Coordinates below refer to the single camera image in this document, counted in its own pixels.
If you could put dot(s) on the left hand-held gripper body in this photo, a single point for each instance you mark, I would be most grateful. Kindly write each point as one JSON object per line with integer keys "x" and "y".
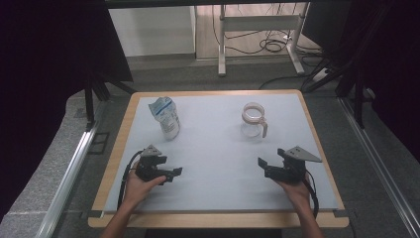
{"x": 148, "y": 170}

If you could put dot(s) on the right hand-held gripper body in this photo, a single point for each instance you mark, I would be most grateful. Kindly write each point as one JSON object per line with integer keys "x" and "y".
{"x": 292, "y": 170}

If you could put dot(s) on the clear plastic bag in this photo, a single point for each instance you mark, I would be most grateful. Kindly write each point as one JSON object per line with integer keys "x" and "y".
{"x": 166, "y": 119}

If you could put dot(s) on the clear glass jar with lid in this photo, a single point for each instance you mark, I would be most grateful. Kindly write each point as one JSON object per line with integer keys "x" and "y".
{"x": 253, "y": 119}

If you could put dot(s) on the person's left hand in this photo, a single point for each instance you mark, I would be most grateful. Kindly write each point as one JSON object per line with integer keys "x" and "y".
{"x": 138, "y": 190}

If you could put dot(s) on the person's right hand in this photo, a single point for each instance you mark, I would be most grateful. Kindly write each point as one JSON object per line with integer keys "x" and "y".
{"x": 300, "y": 195}

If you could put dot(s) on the wooden table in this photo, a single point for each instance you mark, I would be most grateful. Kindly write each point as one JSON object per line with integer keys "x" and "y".
{"x": 112, "y": 165}

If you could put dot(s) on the pale blue table mat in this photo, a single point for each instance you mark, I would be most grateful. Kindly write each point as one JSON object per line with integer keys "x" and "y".
{"x": 214, "y": 148}

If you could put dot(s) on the white power strip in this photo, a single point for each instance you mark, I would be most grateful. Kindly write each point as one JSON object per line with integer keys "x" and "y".
{"x": 320, "y": 75}

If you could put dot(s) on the black tripod stand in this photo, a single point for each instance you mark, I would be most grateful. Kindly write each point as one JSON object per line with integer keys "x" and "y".
{"x": 358, "y": 92}
{"x": 95, "y": 89}

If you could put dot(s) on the white panel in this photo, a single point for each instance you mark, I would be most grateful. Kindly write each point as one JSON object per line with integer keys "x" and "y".
{"x": 152, "y": 31}

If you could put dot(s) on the black curtain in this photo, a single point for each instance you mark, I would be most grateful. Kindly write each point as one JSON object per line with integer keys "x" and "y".
{"x": 43, "y": 66}
{"x": 389, "y": 49}

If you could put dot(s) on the silver metal rail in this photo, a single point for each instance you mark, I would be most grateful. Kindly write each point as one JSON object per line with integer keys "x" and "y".
{"x": 379, "y": 168}
{"x": 71, "y": 175}

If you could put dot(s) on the white metal desk frame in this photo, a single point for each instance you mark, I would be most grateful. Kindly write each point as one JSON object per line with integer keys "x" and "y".
{"x": 261, "y": 23}

